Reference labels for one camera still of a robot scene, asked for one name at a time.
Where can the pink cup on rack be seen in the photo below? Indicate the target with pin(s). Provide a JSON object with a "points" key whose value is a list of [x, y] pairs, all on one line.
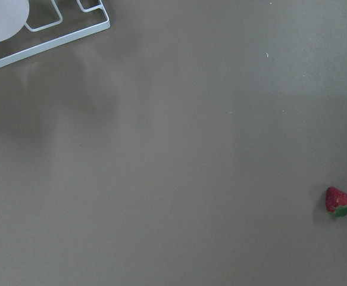
{"points": [[13, 16]]}

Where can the red strawberry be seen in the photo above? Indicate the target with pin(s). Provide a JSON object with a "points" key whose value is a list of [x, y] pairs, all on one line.
{"points": [[336, 202]]}

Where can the white wire cup rack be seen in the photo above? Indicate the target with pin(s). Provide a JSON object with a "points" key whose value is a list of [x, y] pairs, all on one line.
{"points": [[51, 24]]}

